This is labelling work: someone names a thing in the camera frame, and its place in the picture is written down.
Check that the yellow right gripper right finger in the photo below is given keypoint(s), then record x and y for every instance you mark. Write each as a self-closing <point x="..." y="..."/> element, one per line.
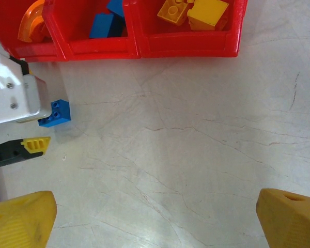
<point x="292" y="224"/>

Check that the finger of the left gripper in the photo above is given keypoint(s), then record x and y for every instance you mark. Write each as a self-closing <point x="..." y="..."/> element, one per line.
<point x="7" y="152"/>

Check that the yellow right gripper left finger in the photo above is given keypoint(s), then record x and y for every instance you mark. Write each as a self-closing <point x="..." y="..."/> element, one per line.
<point x="18" y="222"/>

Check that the orange lego arch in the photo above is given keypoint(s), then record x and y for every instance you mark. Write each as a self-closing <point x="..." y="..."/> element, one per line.
<point x="28" y="23"/>

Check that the blue lego brick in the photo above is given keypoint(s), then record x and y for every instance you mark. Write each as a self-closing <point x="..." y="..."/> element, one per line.
<point x="59" y="116"/>
<point x="100" y="25"/>
<point x="115" y="7"/>

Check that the yellow lego brick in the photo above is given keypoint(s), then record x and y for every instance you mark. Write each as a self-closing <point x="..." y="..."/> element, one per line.
<point x="208" y="14"/>
<point x="173" y="11"/>

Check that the red plastic bin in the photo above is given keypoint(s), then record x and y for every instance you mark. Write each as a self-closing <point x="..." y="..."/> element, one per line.
<point x="186" y="46"/>
<point x="100" y="50"/>
<point x="5" y="25"/>

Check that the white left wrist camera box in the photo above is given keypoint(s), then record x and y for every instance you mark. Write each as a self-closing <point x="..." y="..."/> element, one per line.
<point x="7" y="87"/>

